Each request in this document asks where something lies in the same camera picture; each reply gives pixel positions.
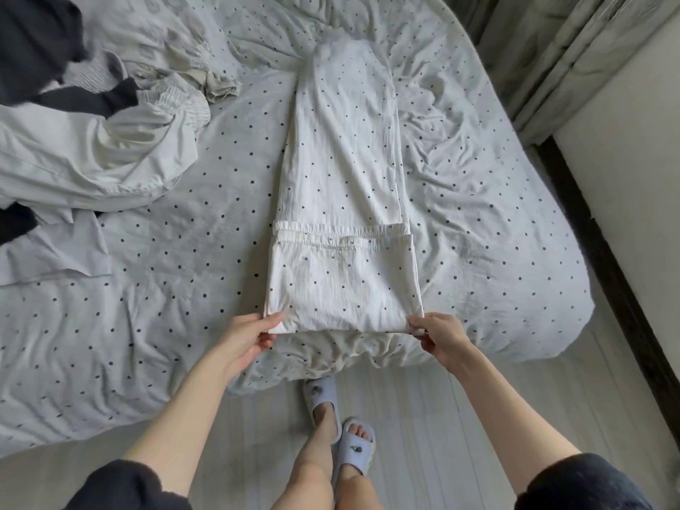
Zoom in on person's left hand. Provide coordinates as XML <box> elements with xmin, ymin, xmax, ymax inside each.
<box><xmin>215</xmin><ymin>310</ymin><xmax>290</xmax><ymax>381</ymax></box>

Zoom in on person's right hand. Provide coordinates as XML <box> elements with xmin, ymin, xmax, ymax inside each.
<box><xmin>407</xmin><ymin>311</ymin><xmax>482</xmax><ymax>378</ymax></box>

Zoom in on white polka dot trousers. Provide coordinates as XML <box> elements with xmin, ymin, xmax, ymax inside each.
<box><xmin>262</xmin><ymin>37</ymin><xmax>426</xmax><ymax>336</ymax></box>

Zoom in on light grey smocked garment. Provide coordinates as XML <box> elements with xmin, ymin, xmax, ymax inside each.
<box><xmin>0</xmin><ymin>207</ymin><xmax>115</xmax><ymax>289</ymax></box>

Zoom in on dark denim jeans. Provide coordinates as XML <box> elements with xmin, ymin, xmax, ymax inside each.
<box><xmin>0</xmin><ymin>201</ymin><xmax>42</xmax><ymax>247</ymax></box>

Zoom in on cream patterned pyjama top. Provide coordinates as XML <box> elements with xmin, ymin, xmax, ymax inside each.
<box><xmin>64</xmin><ymin>0</ymin><xmax>244</xmax><ymax>102</ymax></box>

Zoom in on black garment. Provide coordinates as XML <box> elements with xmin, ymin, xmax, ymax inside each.
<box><xmin>0</xmin><ymin>0</ymin><xmax>142</xmax><ymax>119</ymax></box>

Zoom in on person's right forearm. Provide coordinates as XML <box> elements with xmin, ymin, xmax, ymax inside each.
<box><xmin>455</xmin><ymin>353</ymin><xmax>582</xmax><ymax>495</ymax></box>

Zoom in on person's left forearm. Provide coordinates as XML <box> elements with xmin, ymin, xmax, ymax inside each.
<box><xmin>124</xmin><ymin>356</ymin><xmax>248</xmax><ymax>497</ymax></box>

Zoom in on white dotted bed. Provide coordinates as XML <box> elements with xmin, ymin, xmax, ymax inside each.
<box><xmin>0</xmin><ymin>0</ymin><xmax>596</xmax><ymax>458</ymax></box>

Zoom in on person's lower leg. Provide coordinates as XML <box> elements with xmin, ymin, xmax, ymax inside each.
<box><xmin>331</xmin><ymin>462</ymin><xmax>386</xmax><ymax>510</ymax></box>
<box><xmin>271</xmin><ymin>403</ymin><xmax>341</xmax><ymax>510</ymax></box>

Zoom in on person's black left sleeve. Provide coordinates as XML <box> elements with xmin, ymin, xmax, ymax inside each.
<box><xmin>64</xmin><ymin>458</ymin><xmax>195</xmax><ymax>510</ymax></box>

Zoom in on person's black sleeve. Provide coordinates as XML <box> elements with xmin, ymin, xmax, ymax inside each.
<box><xmin>515</xmin><ymin>452</ymin><xmax>655</xmax><ymax>510</ymax></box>
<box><xmin>64</xmin><ymin>458</ymin><xmax>195</xmax><ymax>510</ymax></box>

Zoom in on person's black right sleeve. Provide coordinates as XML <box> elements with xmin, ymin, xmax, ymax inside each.
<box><xmin>515</xmin><ymin>452</ymin><xmax>655</xmax><ymax>510</ymax></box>

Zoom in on white slipper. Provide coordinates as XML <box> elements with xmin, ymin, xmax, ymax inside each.
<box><xmin>334</xmin><ymin>417</ymin><xmax>378</xmax><ymax>479</ymax></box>
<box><xmin>302</xmin><ymin>375</ymin><xmax>344</xmax><ymax>431</ymax></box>

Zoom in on striped beige curtain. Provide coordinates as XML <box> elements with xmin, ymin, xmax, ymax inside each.
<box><xmin>446</xmin><ymin>0</ymin><xmax>680</xmax><ymax>147</ymax></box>

